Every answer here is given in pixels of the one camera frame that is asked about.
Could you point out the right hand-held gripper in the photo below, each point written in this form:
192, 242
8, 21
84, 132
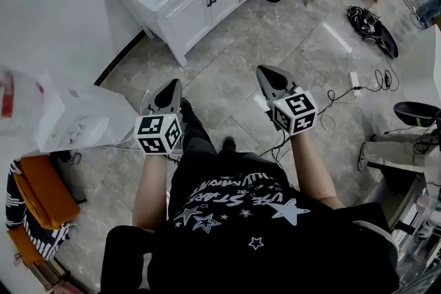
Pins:
296, 112

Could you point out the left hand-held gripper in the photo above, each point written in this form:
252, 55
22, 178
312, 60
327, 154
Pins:
158, 132

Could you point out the person's right forearm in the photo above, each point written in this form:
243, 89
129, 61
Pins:
315, 168

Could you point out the person's left forearm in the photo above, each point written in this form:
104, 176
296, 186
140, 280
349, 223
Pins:
150, 189

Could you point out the person's black trousers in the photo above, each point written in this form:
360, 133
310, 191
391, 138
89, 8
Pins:
196, 134

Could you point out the person's black left shoe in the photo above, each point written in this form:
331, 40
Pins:
186, 103

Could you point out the person's black shoe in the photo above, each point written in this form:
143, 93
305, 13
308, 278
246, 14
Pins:
186, 103
228, 144

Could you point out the white power strip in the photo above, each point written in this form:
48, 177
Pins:
355, 83

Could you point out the person's black right shoe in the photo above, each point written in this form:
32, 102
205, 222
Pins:
228, 144

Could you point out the white translucent plastic bag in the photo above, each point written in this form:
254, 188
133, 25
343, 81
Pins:
86, 117

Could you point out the black bag with white print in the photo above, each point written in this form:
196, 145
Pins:
364, 22

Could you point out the black oval pan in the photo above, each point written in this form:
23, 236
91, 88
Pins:
389, 43

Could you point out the black round stool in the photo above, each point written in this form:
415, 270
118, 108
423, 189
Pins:
415, 112

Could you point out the person's black star-print shirt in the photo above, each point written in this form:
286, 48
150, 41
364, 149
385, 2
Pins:
262, 230

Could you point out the orange cushion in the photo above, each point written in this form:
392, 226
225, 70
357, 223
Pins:
46, 192

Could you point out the clear bag with red print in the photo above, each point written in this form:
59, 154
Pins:
13, 100

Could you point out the black white striped garment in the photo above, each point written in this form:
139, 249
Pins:
15, 206

